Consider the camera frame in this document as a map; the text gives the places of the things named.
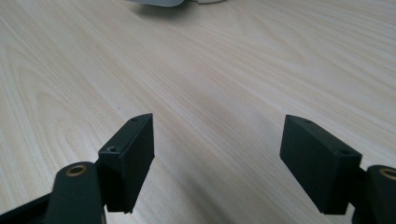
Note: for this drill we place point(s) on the white pedal bin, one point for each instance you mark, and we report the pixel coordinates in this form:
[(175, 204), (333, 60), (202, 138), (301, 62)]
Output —
[(155, 2)]

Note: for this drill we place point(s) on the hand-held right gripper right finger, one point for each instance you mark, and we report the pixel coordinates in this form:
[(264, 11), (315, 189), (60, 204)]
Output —
[(314, 161)]

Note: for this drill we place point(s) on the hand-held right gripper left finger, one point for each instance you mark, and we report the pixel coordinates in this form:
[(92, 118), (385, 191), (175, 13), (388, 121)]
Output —
[(134, 155)]

